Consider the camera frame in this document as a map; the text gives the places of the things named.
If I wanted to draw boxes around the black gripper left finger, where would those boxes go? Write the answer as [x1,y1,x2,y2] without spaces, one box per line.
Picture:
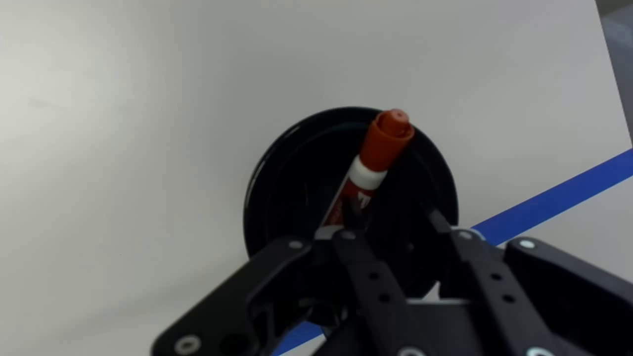
[150,226,427,356]

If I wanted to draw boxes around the dark ceramic mug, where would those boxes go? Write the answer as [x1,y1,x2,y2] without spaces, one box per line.
[241,105,460,299]

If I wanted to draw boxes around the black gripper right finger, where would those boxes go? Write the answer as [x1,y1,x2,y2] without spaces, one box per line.
[425,208,633,356]

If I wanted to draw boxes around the long blue tape strip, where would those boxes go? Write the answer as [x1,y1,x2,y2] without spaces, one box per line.
[270,147,633,356]

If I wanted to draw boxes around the red sharpie marker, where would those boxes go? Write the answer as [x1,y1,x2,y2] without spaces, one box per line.
[320,107,417,230]

